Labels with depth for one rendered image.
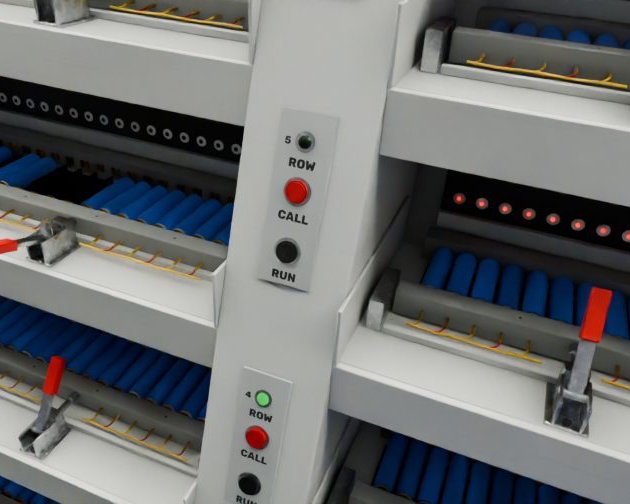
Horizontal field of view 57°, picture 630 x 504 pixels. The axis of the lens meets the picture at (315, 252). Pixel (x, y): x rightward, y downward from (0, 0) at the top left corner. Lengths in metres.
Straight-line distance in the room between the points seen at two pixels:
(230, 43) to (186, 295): 0.20
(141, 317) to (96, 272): 0.06
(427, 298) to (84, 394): 0.37
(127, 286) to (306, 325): 0.16
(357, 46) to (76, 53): 0.22
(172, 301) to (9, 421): 0.26
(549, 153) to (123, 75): 0.31
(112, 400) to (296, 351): 0.26
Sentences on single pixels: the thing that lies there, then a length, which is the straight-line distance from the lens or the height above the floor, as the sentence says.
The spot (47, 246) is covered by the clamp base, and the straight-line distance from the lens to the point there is 0.54.
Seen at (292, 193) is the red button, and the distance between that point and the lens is 0.40.
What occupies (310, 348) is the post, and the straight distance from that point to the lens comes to 0.43.
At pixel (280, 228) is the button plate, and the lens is 0.41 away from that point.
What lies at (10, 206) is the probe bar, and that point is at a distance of 0.63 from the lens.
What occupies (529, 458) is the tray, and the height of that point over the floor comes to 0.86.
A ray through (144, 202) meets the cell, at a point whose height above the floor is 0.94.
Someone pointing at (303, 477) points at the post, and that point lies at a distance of 0.48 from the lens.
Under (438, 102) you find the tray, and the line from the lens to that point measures 0.38.
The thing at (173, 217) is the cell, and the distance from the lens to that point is 0.56.
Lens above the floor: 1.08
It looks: 16 degrees down
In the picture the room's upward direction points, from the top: 10 degrees clockwise
